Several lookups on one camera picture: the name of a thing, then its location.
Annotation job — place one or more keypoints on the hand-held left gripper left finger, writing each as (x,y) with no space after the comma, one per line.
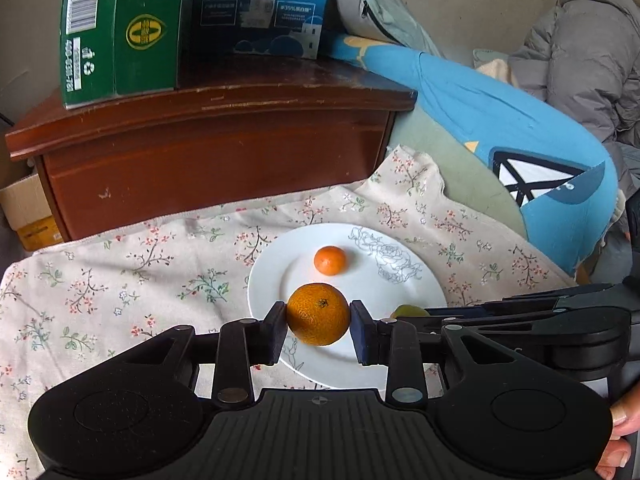
(278,332)

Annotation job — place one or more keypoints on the blue printed pillow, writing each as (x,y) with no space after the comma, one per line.
(475,105)

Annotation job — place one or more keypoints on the pale green bedsheet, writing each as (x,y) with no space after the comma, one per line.
(450,175)

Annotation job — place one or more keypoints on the green jujube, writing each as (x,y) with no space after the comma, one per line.
(407,311)

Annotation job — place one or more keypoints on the cardboard box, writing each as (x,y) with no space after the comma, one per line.
(25,205)

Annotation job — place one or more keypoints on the grey down jacket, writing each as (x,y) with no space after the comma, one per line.
(575,50)

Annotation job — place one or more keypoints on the grey-green bag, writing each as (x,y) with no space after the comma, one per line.
(380,15)

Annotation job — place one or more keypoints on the blue carton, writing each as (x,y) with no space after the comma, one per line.
(260,10)

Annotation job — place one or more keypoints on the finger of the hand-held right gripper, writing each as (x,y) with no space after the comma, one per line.
(500,317)
(550,297)

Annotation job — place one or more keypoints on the cream cloth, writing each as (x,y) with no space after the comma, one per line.
(492,67)

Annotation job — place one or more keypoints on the green carton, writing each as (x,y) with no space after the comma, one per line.
(145,35)

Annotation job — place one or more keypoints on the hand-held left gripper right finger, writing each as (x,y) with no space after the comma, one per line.
(356,332)

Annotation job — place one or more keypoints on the wooden nightstand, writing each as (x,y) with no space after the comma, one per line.
(200,155)

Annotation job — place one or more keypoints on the orange mandarin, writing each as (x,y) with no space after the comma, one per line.
(318,314)
(330,260)

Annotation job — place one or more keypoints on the floral tablecloth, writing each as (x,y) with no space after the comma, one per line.
(125,270)

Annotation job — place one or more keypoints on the white plate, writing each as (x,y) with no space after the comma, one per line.
(295,270)

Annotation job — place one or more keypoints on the person's right hand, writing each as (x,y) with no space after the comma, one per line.
(627,420)

